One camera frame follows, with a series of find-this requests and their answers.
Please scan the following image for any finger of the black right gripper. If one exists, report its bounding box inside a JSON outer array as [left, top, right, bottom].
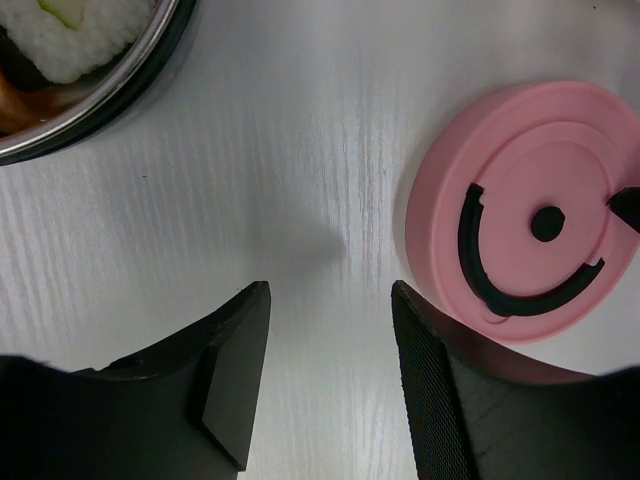
[[607, 187, 640, 226]]

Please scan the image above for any sushi roll toy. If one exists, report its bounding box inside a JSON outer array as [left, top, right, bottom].
[[1, 0, 155, 84]]

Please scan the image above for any salmon-coloured fish food toy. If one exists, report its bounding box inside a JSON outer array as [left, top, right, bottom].
[[0, 73, 39, 135]]

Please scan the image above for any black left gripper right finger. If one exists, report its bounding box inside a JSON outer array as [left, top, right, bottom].
[[391, 281, 639, 479]]

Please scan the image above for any round steel lunch bowl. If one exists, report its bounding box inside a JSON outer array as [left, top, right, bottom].
[[1, 1, 201, 166]]

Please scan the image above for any pink round lid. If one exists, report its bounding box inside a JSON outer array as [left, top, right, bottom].
[[405, 81, 639, 343]]

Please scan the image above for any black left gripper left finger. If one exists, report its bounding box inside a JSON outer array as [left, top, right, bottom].
[[1, 281, 271, 479]]

